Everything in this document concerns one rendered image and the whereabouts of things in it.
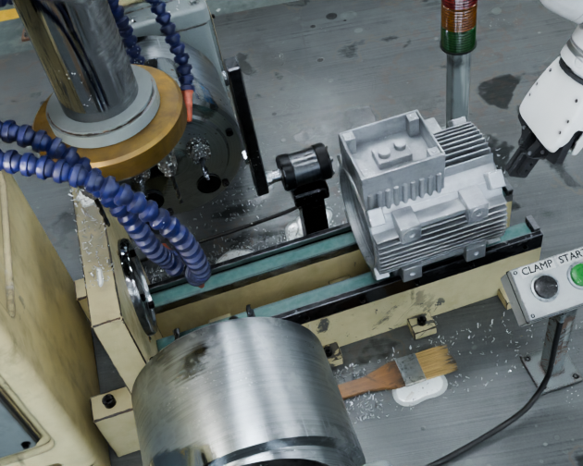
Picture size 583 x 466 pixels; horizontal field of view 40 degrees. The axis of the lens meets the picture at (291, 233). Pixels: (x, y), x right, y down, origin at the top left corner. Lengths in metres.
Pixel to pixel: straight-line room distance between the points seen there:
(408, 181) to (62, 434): 0.58
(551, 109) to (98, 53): 0.58
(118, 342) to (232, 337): 0.18
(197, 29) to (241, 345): 0.69
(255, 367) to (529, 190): 0.79
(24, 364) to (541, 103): 0.74
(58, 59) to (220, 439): 0.43
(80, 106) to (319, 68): 0.98
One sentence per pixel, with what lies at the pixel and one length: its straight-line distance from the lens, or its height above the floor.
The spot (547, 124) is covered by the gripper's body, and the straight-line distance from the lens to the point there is 1.11.
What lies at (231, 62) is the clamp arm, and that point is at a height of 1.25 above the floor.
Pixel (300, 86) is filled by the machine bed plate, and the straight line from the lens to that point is 1.78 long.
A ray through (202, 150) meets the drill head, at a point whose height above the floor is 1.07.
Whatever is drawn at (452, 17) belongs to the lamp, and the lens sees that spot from 1.41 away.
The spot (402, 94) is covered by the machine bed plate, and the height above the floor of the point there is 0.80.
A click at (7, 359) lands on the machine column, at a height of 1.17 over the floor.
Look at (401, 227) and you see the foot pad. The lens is 1.10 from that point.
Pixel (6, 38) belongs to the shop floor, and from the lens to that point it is 3.80.
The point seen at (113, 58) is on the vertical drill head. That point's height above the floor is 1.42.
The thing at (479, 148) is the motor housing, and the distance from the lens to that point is 1.17.
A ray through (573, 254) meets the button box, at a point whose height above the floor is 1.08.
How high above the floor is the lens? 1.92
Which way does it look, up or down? 49 degrees down
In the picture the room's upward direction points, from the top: 12 degrees counter-clockwise
